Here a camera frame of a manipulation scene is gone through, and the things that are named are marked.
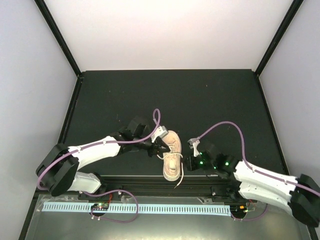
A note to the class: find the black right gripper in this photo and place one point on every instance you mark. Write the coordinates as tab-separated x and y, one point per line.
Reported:
190	165

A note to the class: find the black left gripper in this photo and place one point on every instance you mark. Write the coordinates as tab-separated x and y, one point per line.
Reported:
156	149

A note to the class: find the beige worn sneaker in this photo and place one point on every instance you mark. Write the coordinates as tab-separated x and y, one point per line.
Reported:
174	142

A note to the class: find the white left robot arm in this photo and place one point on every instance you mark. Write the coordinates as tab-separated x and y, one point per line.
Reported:
60	171

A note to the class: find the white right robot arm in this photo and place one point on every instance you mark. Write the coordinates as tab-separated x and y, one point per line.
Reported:
298	196

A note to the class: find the small right circuit board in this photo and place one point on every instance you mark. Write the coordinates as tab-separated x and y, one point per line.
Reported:
245	208

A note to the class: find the small circuit board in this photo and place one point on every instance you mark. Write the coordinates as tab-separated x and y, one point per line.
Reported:
100	206
245	208

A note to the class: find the small left circuit board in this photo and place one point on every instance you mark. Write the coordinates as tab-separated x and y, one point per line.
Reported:
100	206

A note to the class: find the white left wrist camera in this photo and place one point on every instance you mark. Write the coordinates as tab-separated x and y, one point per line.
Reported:
160	132

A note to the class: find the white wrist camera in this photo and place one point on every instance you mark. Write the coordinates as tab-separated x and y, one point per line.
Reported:
193	144
160	132

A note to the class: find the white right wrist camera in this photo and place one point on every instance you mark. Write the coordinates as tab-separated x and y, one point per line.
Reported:
193	144

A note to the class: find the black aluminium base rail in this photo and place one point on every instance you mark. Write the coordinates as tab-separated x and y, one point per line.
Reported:
212	187

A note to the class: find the white slotted cable duct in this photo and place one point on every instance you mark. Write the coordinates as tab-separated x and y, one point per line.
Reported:
131	208

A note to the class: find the black right floor frame rail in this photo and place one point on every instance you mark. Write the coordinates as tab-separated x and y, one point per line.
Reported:
271	123

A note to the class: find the black floor frame rail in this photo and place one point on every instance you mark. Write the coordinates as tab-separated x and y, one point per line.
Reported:
271	123
70	111

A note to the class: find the black left floor frame rail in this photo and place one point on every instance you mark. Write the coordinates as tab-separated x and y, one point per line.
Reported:
70	111

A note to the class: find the black left corner frame post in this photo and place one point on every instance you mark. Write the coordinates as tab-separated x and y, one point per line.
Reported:
50	21

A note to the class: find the black corner frame post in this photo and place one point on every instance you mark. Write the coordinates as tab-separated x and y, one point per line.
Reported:
281	30
50	21

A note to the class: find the black right corner frame post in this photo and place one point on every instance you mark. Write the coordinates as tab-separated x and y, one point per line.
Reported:
281	30

